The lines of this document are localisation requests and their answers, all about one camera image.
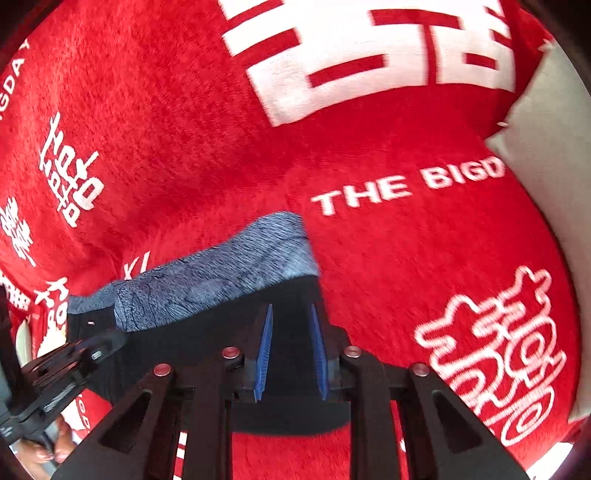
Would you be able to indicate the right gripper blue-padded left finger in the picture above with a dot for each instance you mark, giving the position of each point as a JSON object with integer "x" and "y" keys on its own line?
{"x": 256, "y": 354}

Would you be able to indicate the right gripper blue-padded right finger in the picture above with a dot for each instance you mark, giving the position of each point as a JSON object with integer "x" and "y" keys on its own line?
{"x": 327, "y": 342}

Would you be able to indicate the black pants with grey waistband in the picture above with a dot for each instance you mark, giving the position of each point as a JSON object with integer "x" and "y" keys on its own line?
{"x": 185, "y": 311}

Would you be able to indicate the person's left hand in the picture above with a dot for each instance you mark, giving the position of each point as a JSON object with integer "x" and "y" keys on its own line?
{"x": 33, "y": 456}

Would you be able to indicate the red blanket with white characters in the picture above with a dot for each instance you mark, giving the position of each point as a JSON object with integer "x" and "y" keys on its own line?
{"x": 137, "y": 133}

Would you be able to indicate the beige pillow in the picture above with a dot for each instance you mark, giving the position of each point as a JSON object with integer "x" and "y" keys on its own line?
{"x": 546, "y": 143}

